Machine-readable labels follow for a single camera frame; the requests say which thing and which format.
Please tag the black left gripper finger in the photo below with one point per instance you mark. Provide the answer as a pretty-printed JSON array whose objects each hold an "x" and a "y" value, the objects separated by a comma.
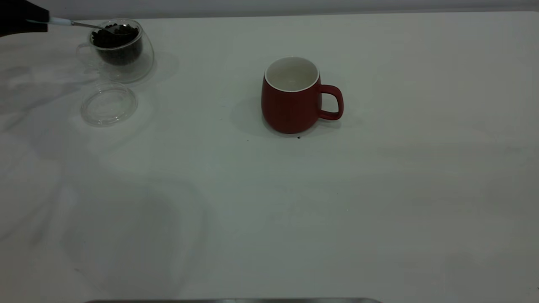
[
  {"x": 21, "y": 28},
  {"x": 21, "y": 10}
]

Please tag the red ceramic mug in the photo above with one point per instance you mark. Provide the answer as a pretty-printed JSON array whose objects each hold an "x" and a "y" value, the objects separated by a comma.
[{"x": 288, "y": 109}]

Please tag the dark coffee beans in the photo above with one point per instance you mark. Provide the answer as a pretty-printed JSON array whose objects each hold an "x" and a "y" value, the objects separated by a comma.
[{"x": 120, "y": 50}]

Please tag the clear round glass lid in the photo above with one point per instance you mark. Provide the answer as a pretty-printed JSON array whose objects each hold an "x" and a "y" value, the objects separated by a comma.
[{"x": 107, "y": 113}]

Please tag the clear double-wall glass cup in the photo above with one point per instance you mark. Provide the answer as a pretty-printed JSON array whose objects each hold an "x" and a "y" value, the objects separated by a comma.
[{"x": 134, "y": 69}]

